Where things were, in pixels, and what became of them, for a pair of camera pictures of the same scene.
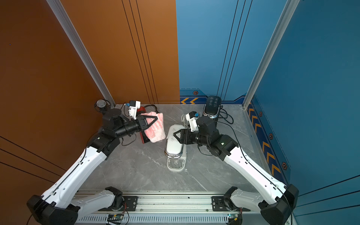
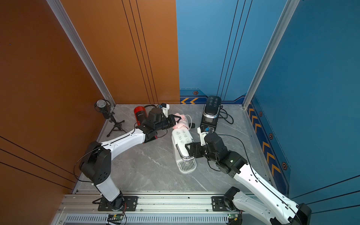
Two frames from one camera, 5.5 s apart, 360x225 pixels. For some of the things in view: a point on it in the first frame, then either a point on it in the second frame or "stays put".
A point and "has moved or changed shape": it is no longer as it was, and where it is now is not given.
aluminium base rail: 176,201 stays put
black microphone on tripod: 101,106 stays put
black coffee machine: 212,108 stays put
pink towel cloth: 155,132 has moved or changed shape
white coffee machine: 175,150 has moved or changed shape
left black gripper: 142,123 → 171,118
